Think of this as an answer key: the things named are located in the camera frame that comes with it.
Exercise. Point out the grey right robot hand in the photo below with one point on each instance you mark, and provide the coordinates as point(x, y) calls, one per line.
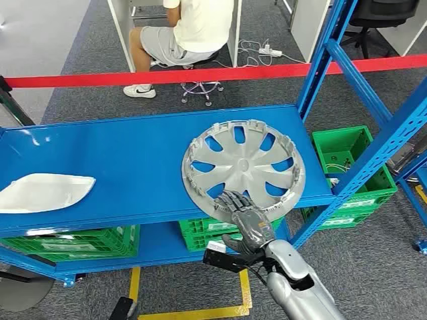
point(253, 227)

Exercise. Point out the grey plastic wheel hubcap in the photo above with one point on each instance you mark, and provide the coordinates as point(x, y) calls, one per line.
point(243, 170)

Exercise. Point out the blue metal shelf rack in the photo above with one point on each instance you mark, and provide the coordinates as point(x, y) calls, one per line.
point(412, 196)
point(133, 163)

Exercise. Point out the white curved plastic part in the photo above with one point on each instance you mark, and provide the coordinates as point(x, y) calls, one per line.
point(43, 193)

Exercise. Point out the green plastic crate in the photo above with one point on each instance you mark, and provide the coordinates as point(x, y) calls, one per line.
point(73, 245)
point(203, 234)
point(343, 148)

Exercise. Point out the chrome swivel stool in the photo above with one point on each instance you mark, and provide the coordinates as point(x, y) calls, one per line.
point(200, 87)

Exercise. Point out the white power strip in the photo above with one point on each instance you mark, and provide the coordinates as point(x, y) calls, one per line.
point(270, 52)

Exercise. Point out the red barrier belt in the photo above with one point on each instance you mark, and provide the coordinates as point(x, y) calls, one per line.
point(166, 76)

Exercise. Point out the chrome stanchion base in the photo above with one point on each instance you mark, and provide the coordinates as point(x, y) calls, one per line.
point(403, 160)

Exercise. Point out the white desk panel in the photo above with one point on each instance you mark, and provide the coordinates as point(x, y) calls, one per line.
point(307, 26)

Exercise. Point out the seated person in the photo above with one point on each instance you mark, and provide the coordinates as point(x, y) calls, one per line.
point(200, 22)

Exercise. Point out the black office chair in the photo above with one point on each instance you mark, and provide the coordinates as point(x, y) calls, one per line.
point(377, 11)

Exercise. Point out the black stanchion with disc base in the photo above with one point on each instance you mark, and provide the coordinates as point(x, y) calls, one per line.
point(23, 291)

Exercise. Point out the black right wrist camera bracket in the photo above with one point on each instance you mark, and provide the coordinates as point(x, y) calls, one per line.
point(230, 261)

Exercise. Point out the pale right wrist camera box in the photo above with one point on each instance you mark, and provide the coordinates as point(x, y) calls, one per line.
point(217, 246)

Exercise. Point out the dark left wrist camera mount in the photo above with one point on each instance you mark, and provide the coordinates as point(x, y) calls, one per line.
point(122, 309)

